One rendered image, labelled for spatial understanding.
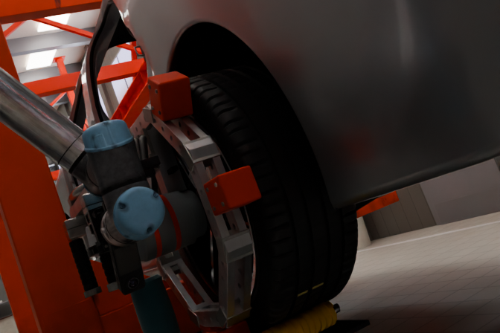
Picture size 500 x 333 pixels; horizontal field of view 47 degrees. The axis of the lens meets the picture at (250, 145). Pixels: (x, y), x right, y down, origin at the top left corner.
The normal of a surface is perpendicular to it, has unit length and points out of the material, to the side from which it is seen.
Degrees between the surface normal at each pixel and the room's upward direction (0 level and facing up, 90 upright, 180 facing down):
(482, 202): 90
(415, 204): 90
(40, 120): 93
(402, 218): 90
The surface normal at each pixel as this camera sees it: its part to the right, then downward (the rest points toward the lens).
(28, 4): 0.39, -0.26
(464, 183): -0.82, 0.25
